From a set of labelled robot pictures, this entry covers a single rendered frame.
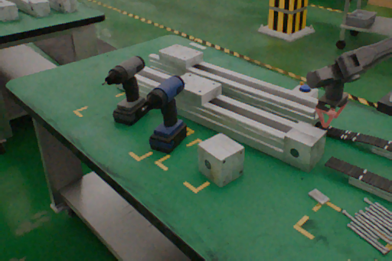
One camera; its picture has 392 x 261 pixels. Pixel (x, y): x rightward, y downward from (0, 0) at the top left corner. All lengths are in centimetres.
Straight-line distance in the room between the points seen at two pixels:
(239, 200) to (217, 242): 15
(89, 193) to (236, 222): 114
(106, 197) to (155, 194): 90
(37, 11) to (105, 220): 145
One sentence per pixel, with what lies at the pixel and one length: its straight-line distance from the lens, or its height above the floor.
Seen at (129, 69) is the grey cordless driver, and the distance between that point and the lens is 137.
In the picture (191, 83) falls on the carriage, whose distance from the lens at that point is 142.
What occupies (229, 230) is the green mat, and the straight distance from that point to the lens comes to 104.
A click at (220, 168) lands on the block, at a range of 110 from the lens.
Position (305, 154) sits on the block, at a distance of 119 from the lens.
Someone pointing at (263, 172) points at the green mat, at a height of 78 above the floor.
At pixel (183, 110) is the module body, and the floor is 81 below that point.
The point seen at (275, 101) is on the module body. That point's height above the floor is 86.
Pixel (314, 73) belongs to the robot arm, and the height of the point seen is 102.
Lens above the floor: 153
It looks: 26 degrees down
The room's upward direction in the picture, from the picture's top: 1 degrees clockwise
